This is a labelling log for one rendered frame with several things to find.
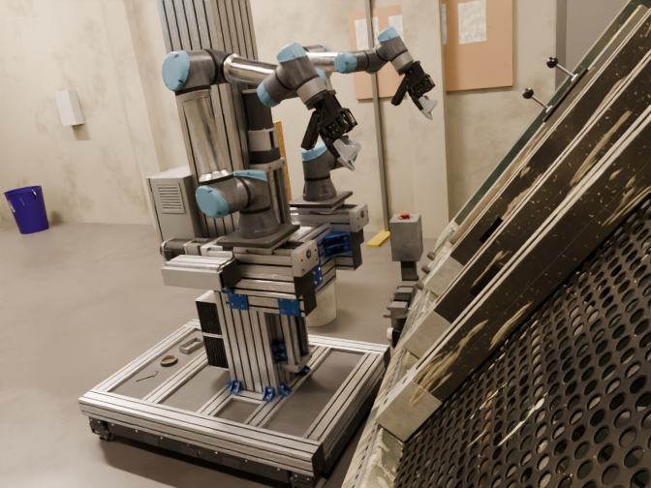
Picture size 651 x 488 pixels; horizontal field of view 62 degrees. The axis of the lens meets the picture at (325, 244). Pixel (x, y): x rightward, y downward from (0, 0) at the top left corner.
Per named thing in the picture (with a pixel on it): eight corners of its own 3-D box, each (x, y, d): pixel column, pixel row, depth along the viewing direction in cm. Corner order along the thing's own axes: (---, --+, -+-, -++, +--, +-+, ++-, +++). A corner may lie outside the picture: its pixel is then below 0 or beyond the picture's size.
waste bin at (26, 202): (63, 225, 706) (51, 181, 688) (33, 236, 669) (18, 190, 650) (39, 224, 729) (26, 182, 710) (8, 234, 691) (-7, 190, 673)
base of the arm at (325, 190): (296, 201, 235) (294, 179, 232) (312, 193, 248) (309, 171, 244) (327, 201, 228) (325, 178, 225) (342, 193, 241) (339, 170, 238)
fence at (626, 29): (458, 242, 207) (450, 236, 208) (650, 13, 164) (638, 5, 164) (457, 247, 203) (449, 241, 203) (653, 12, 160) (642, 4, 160)
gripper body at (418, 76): (430, 89, 193) (414, 60, 192) (411, 103, 198) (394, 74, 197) (437, 87, 199) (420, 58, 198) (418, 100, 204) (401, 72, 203)
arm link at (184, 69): (254, 208, 184) (212, 44, 172) (221, 221, 174) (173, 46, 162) (232, 210, 193) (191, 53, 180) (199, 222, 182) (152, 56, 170)
